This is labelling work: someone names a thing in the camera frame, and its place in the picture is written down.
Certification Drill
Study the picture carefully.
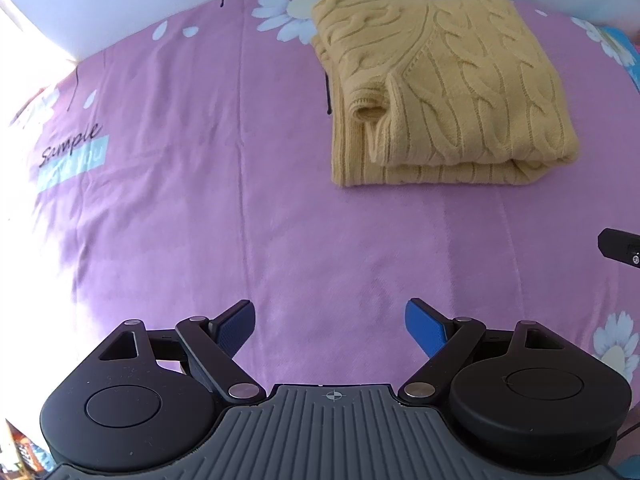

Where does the yellow cable-knit cardigan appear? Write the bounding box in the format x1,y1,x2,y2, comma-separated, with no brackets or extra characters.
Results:
311,0,579,188

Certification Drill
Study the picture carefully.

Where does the pink floral bed sheet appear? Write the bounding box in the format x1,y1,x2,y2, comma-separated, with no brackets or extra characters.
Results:
1,0,639,417

